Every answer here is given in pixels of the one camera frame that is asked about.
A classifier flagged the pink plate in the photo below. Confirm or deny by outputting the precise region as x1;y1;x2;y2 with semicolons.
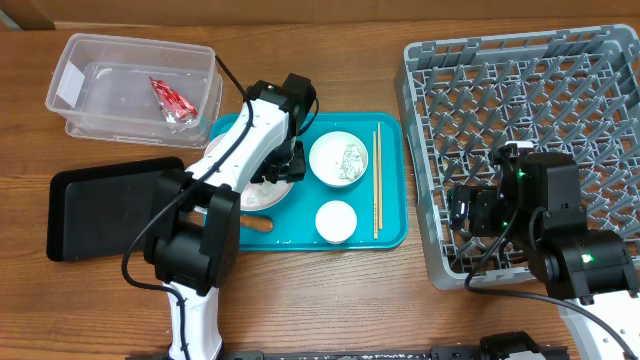
204;132;296;213

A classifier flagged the white bowl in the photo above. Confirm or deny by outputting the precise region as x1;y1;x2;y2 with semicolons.
309;131;369;188

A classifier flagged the white cup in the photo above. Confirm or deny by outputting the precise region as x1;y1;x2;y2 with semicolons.
315;200;357;245

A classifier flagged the red snack wrapper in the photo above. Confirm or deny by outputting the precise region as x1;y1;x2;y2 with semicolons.
149;77;199;123

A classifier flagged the white tissue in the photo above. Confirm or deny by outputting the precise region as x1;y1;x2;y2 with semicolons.
339;144;364;181

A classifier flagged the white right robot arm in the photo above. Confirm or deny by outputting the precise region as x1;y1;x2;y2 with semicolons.
447;141;639;359

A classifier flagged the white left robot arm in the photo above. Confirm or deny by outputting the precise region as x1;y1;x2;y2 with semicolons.
143;74;317;359

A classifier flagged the grey dishwasher rack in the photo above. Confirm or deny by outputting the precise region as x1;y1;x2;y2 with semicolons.
396;24;639;290

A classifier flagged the clear plastic waste bin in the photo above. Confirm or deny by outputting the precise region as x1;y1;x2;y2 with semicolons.
45;33;223;149

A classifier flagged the carrot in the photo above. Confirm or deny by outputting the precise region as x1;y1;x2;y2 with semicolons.
240;215;274;233

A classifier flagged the teal serving tray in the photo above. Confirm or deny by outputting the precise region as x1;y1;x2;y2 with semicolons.
240;112;409;252

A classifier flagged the left wooden chopstick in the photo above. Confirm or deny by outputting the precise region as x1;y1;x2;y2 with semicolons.
372;131;379;240

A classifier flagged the wooden chopstick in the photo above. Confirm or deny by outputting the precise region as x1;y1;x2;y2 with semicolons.
372;131;379;240
376;123;383;230

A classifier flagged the right wooden chopstick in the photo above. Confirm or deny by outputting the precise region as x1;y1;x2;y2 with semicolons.
376;123;383;230

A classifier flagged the black tray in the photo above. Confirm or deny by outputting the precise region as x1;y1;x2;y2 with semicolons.
46;157;184;262

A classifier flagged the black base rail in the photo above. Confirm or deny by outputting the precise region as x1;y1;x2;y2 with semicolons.
124;330;571;360

